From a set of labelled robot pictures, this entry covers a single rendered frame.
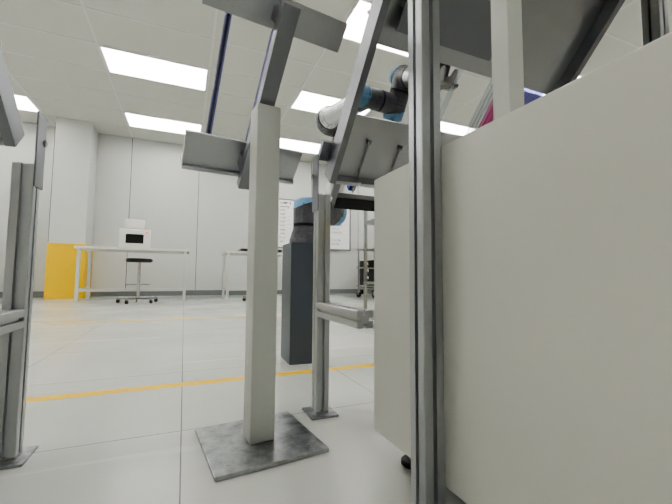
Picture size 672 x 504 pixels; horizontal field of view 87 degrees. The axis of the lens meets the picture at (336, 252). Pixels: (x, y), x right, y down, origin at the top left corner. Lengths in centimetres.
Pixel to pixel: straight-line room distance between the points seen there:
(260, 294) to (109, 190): 711
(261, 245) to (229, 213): 691
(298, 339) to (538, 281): 129
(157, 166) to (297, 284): 650
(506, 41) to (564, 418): 49
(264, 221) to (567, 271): 64
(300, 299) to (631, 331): 136
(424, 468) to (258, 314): 47
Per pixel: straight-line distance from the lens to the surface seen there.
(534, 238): 50
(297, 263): 163
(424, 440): 65
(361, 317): 81
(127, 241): 632
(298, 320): 165
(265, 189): 89
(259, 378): 90
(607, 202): 46
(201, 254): 763
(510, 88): 60
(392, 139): 116
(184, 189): 780
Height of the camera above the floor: 40
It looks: 4 degrees up
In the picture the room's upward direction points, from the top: straight up
